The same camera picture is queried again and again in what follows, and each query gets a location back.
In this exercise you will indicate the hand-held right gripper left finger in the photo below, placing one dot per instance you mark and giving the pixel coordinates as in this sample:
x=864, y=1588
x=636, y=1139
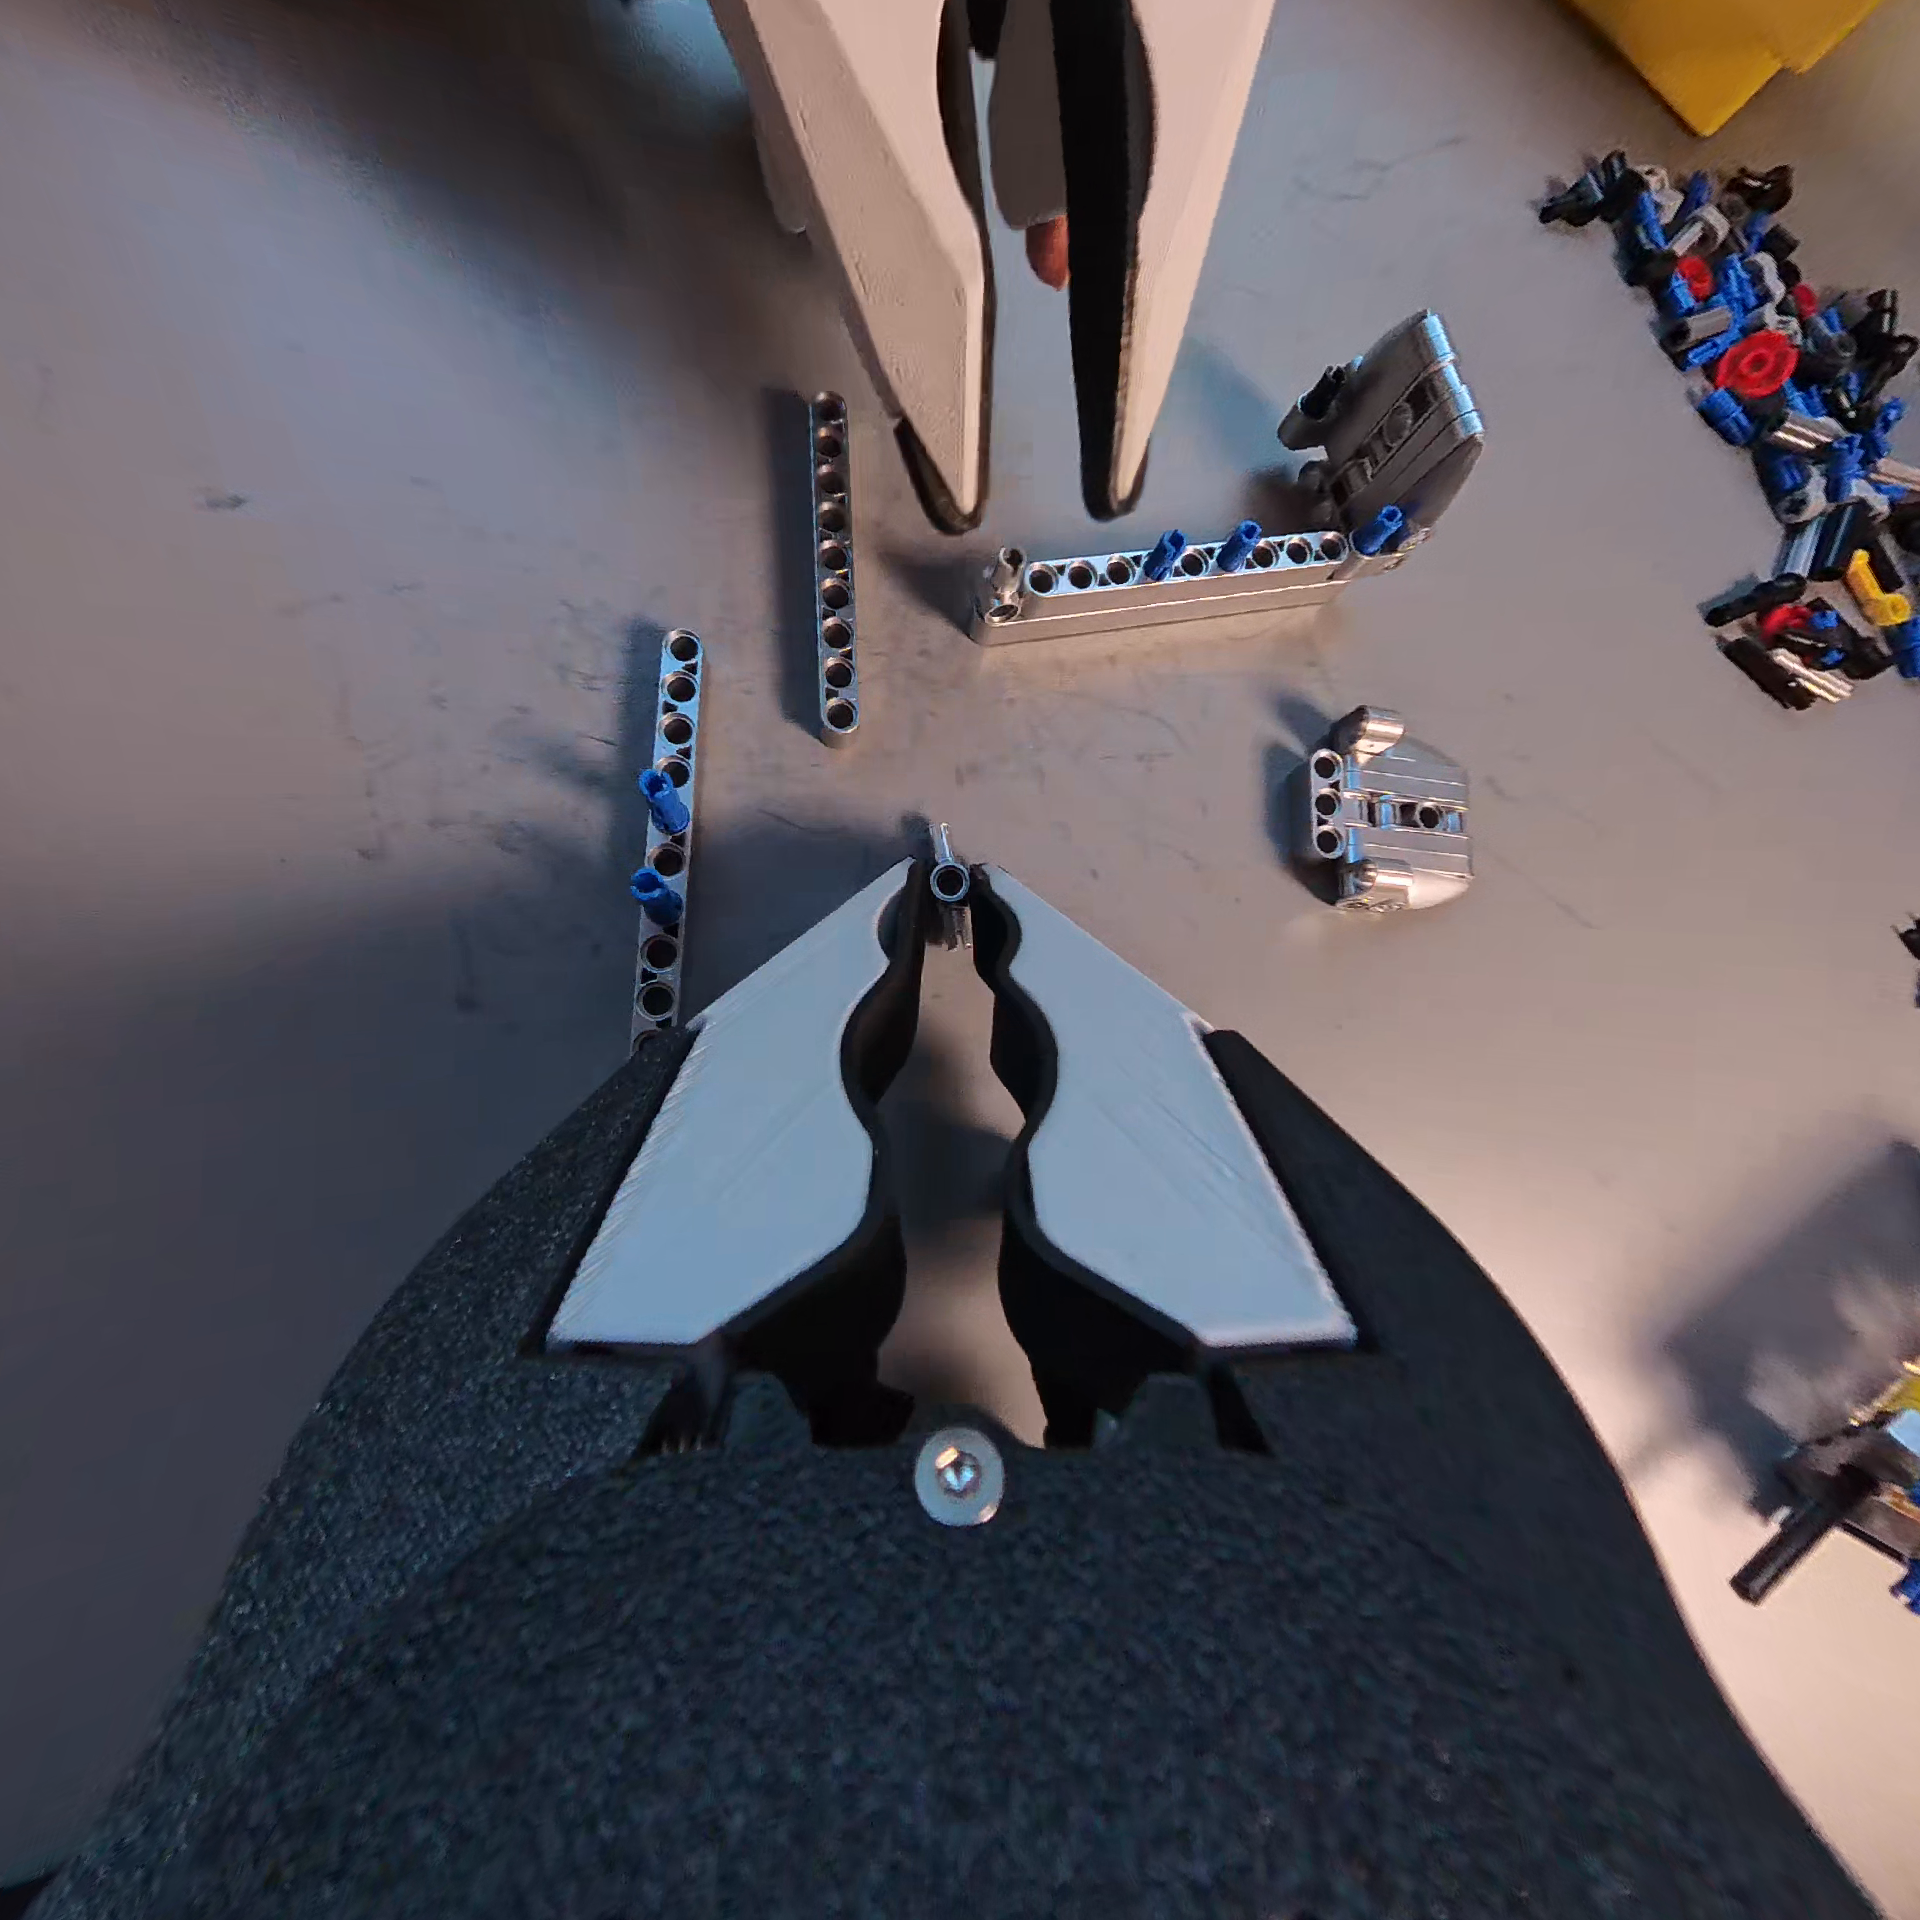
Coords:
x=735, y=1184

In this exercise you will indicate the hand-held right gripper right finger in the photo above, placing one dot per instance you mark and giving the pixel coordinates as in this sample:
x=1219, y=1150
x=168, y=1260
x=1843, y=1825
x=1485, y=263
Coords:
x=1171, y=1184

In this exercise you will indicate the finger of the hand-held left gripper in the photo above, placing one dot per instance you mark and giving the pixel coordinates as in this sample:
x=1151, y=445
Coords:
x=870, y=181
x=1201, y=150

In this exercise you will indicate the short grey building beam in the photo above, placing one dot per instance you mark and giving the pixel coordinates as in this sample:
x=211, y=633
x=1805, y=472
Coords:
x=830, y=463

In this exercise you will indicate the small grey pin connector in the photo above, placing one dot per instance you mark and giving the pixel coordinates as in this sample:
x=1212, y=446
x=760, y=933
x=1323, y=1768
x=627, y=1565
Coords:
x=949, y=885

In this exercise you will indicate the short grey perforated beam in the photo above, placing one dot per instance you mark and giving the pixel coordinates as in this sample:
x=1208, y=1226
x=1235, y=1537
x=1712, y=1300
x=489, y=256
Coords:
x=1098, y=573

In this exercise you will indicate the long grey beam with pins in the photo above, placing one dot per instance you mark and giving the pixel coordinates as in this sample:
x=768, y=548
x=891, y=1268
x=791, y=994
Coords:
x=1171, y=612

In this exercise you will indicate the person's left hand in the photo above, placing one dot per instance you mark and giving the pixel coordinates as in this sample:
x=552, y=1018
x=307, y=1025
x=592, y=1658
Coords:
x=1051, y=251

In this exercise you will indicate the yellow storage bin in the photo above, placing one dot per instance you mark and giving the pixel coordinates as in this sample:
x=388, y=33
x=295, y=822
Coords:
x=1724, y=52

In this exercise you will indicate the pile of small mixed pieces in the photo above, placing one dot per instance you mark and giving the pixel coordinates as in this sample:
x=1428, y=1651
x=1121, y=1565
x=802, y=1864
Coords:
x=1771, y=391

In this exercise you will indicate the transparent brick assembly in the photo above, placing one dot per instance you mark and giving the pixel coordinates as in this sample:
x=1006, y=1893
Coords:
x=1860, y=1484

